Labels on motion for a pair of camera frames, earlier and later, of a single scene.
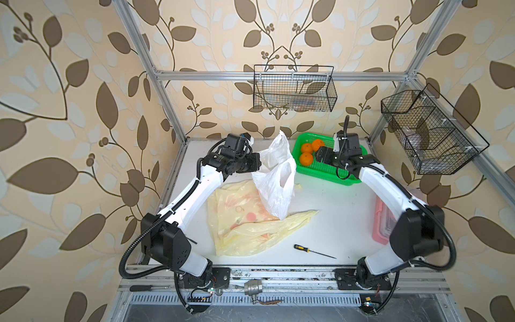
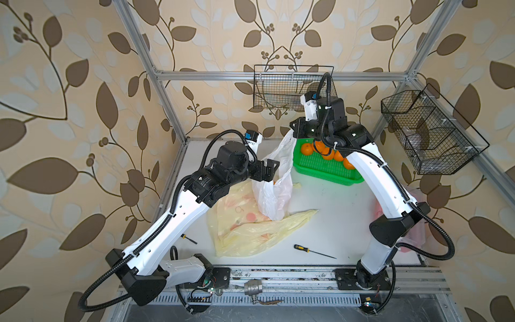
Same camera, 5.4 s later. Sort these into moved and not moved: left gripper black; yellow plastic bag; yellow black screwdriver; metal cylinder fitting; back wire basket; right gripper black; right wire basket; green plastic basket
Moved: left gripper black; right gripper black
Not moved: yellow black screwdriver; yellow plastic bag; metal cylinder fitting; back wire basket; green plastic basket; right wire basket
